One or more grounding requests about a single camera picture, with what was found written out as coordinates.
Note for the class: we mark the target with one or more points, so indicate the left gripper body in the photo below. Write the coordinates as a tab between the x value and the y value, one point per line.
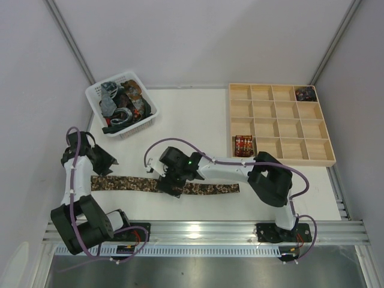
102	160

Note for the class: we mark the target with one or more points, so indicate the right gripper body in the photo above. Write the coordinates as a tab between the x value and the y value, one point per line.
167	183

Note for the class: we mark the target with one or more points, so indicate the brown floral tie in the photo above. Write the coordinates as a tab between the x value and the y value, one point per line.
129	183

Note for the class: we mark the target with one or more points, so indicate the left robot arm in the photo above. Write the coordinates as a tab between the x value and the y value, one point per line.
79	220

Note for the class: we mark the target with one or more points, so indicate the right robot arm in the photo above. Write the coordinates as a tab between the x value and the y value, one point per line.
264	174

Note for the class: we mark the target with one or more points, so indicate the dark green tie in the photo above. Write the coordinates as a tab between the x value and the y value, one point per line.
115	129

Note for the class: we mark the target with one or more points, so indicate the white plastic basket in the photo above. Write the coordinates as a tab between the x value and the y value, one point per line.
93	94

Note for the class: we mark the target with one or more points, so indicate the grey patterned tie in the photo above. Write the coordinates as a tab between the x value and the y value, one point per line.
114	104

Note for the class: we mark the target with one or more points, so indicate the brown orange patterned tie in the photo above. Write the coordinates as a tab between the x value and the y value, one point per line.
132	95

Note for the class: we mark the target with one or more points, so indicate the rolled red patterned tie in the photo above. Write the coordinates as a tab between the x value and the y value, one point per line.
243	146

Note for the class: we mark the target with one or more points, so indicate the wooden compartment tray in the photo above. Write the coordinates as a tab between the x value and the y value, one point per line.
294	132

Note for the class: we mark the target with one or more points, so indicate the rolled dark floral tie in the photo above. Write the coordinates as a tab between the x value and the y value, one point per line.
306	94

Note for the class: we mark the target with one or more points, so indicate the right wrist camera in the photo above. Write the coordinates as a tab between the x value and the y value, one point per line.
171	158

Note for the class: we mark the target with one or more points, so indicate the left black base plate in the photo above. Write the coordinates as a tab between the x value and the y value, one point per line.
133	235

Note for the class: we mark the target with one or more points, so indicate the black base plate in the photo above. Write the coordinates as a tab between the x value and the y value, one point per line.
133	235
270	233

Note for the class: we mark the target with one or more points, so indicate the white slotted cable duct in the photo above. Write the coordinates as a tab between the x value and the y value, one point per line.
116	251

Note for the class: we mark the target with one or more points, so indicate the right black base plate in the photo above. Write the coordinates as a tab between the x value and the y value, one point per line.
270	233

